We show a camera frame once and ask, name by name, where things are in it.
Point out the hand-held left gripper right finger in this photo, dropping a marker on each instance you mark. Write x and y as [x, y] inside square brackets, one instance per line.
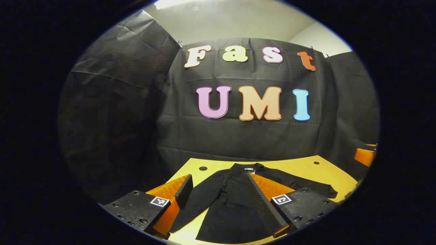
[262, 200]

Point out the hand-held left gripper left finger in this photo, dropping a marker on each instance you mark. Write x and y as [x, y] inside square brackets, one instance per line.
[184, 190]

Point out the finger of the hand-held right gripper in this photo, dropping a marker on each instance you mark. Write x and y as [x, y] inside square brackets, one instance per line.
[363, 156]

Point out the black button shirt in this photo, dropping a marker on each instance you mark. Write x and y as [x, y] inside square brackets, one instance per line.
[224, 204]

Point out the black backdrop cloth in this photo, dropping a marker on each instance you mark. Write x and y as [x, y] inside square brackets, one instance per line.
[238, 136]

